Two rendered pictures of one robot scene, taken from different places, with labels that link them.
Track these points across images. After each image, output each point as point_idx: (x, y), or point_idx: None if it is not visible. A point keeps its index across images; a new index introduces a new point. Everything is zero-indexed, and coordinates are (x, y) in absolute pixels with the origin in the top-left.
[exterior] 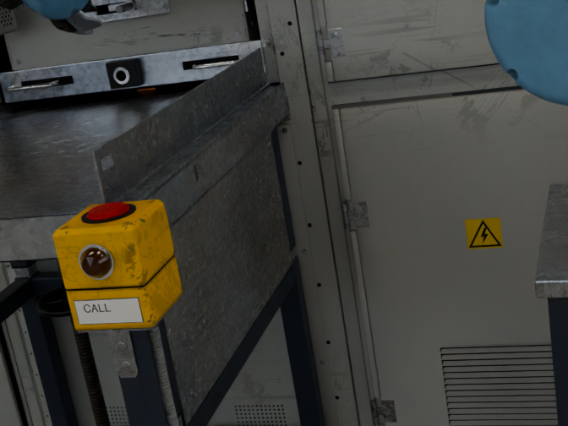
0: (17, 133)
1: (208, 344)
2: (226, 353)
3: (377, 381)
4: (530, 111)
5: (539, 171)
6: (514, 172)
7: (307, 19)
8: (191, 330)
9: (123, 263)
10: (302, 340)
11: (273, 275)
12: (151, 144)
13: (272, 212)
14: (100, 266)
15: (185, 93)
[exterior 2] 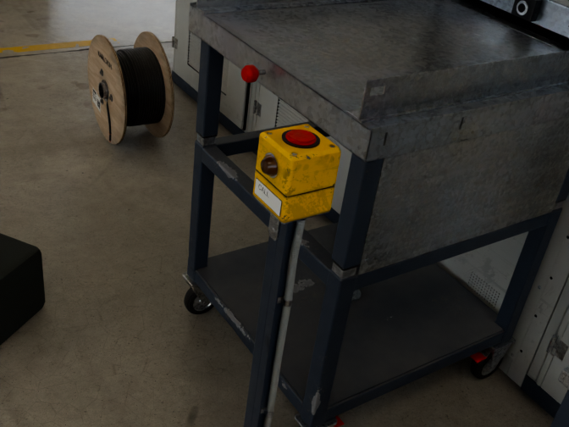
0: (418, 17)
1: (411, 235)
2: (428, 246)
3: (565, 326)
4: None
5: None
6: None
7: None
8: (399, 221)
9: (282, 176)
10: (528, 264)
11: (520, 213)
12: (434, 89)
13: (550, 170)
14: (267, 170)
15: (559, 45)
